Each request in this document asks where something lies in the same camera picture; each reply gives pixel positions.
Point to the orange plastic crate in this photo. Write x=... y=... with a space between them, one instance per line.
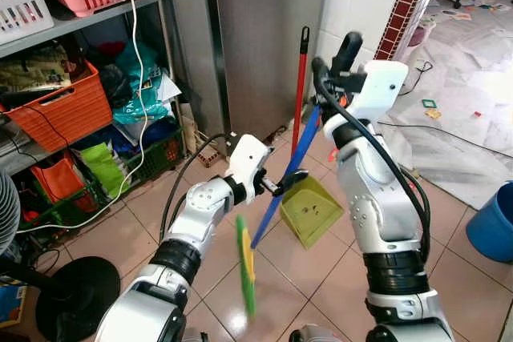
x=64 y=114

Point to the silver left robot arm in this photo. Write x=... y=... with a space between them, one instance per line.
x=196 y=214

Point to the orange fabric bag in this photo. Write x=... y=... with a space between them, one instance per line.
x=56 y=178

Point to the lime green bag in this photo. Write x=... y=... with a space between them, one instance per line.
x=104 y=166

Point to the printed paper bag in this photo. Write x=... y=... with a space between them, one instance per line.
x=32 y=70

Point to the green square card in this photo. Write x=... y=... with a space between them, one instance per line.
x=430 y=104

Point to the small orange card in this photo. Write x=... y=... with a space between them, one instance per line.
x=434 y=114

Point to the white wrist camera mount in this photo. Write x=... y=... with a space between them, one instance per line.
x=381 y=86
x=248 y=158

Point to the black standing fan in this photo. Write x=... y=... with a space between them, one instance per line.
x=80 y=298

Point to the teal plastic bag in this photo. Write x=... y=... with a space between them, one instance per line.
x=127 y=110

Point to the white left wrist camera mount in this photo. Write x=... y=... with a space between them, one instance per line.
x=248 y=158

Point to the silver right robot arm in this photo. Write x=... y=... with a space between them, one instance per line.
x=377 y=198

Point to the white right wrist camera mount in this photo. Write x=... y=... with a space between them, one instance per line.
x=381 y=86

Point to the grey metal shelf rack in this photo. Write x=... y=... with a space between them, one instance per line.
x=72 y=32

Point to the blue book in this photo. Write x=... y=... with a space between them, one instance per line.
x=10 y=306

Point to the white plastic basket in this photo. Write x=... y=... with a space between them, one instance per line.
x=20 y=10

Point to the dark green crate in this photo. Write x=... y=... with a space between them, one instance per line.
x=164 y=154

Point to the black plastic bag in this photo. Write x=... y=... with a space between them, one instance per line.
x=112 y=84

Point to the stainless steel fridge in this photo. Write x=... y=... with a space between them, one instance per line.
x=256 y=30

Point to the grey right robot leg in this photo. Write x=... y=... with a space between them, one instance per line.
x=317 y=334

